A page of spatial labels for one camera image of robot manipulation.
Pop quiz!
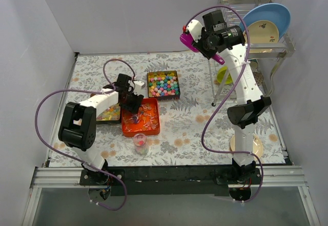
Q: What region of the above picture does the tin of translucent star candies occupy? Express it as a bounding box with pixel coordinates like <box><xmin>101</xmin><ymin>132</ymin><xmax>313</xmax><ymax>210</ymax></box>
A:
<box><xmin>96</xmin><ymin>104</ymin><xmax>121</xmax><ymax>125</ymax></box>

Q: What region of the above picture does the purple plastic scoop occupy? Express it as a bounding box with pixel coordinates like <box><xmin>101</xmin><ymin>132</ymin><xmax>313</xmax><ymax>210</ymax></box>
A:
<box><xmin>180</xmin><ymin>33</ymin><xmax>225</xmax><ymax>65</ymax></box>

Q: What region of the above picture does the orange tray of lollipops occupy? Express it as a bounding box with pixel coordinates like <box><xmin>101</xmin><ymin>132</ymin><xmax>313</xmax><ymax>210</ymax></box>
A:
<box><xmin>121</xmin><ymin>98</ymin><xmax>160</xmax><ymax>137</ymax></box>

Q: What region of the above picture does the tin of opaque star candies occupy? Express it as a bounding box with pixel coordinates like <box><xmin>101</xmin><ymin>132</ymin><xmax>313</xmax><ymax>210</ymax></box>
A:
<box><xmin>147</xmin><ymin>70</ymin><xmax>181</xmax><ymax>101</ymax></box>

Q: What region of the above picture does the clear glass jar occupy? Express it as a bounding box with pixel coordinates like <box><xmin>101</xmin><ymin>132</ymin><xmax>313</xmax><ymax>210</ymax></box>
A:
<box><xmin>133</xmin><ymin>133</ymin><xmax>149</xmax><ymax>155</ymax></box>

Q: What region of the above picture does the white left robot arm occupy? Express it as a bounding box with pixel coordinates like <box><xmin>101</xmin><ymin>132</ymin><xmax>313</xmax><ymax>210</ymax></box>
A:
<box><xmin>58</xmin><ymin>74</ymin><xmax>145</xmax><ymax>185</ymax></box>

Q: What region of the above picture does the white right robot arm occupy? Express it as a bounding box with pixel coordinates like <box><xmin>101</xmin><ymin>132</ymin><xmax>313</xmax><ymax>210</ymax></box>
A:
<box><xmin>186</xmin><ymin>10</ymin><xmax>271</xmax><ymax>184</ymax></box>

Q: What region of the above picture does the green bowl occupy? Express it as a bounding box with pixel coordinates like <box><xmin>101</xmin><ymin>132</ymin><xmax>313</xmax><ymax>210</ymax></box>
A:
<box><xmin>217</xmin><ymin>66</ymin><xmax>233</xmax><ymax>85</ymax></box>

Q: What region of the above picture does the cream patterned plate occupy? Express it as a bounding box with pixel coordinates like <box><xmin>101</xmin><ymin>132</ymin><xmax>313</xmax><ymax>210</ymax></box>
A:
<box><xmin>248</xmin><ymin>20</ymin><xmax>279</xmax><ymax>44</ymax></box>

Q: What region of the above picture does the metal dish rack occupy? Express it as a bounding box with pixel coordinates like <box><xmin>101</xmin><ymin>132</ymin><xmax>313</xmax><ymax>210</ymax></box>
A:
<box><xmin>218</xmin><ymin>0</ymin><xmax>295</xmax><ymax>96</ymax></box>

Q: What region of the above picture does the floral table mat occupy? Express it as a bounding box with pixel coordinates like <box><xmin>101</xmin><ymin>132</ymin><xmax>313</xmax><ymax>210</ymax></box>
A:
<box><xmin>48</xmin><ymin>52</ymin><xmax>286</xmax><ymax>168</ymax></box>

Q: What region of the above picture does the blue plate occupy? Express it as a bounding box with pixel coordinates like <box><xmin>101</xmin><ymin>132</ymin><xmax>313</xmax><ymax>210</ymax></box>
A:
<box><xmin>243</xmin><ymin>3</ymin><xmax>291</xmax><ymax>39</ymax></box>

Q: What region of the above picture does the small cream plate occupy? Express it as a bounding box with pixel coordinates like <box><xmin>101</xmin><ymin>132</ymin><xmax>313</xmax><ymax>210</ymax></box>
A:
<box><xmin>230</xmin><ymin>134</ymin><xmax>264</xmax><ymax>158</ymax></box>

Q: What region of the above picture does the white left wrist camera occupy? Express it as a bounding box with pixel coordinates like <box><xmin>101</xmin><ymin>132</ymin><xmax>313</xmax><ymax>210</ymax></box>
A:
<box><xmin>133</xmin><ymin>80</ymin><xmax>146</xmax><ymax>95</ymax></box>

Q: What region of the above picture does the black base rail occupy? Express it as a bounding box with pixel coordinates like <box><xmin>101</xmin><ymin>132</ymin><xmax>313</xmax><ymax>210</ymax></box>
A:
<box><xmin>79</xmin><ymin>165</ymin><xmax>261</xmax><ymax>196</ymax></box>

